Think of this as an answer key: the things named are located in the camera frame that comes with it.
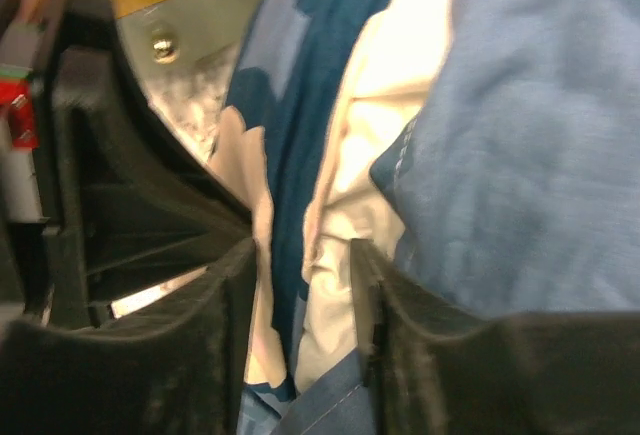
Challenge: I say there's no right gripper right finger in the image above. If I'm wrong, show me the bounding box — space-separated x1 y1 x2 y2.
350 239 639 434

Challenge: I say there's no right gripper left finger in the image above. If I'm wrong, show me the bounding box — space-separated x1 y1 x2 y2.
1 239 256 434

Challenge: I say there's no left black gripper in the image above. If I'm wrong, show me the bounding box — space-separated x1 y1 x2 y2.
1 0 255 329

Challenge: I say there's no blue lettered pillowcase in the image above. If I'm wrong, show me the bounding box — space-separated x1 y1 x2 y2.
210 0 639 434

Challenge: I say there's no white pillow with red logo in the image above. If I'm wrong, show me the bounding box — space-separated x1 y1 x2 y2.
294 0 452 392

